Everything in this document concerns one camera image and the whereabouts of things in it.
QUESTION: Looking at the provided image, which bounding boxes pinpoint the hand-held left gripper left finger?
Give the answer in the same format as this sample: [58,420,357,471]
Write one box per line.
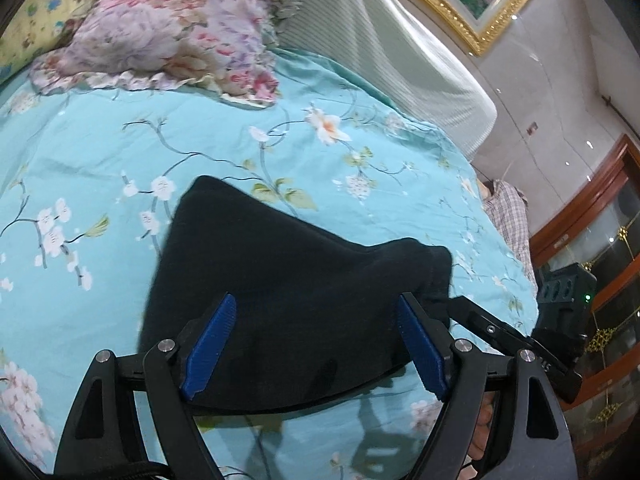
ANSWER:
[54,292,238,480]

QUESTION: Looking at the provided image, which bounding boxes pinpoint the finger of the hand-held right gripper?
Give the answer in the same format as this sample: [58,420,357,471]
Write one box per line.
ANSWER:
[447,296,583,403]

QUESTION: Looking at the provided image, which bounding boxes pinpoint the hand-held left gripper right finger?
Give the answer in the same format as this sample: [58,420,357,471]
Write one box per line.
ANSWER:
[397,291,576,480]

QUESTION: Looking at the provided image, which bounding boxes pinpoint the black pants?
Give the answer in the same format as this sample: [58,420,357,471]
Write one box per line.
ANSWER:
[136,175,453,416]

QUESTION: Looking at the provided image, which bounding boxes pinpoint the person's right hand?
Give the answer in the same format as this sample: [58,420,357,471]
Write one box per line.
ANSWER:
[467,392,498,468]

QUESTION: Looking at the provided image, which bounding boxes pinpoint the wooden glass door cabinet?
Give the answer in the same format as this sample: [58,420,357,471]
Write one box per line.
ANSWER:
[529,134,640,441]

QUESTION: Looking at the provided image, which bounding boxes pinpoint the plaid cloth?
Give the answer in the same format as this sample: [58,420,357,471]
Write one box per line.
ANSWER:
[477,179,532,261]

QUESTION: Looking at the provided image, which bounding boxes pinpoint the blue floral bed sheet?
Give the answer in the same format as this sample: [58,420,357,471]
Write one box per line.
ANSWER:
[0,47,540,480]

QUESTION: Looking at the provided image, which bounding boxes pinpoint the white ribbed headboard cover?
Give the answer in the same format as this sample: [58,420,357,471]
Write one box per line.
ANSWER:
[115,0,497,161]

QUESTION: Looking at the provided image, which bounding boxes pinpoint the pink purple floral pillow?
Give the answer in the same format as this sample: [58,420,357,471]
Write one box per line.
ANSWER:
[30,0,301,110]

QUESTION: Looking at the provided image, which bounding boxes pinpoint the yellow cartoon print pillow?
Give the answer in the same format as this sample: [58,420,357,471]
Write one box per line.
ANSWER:
[0,0,113,78]

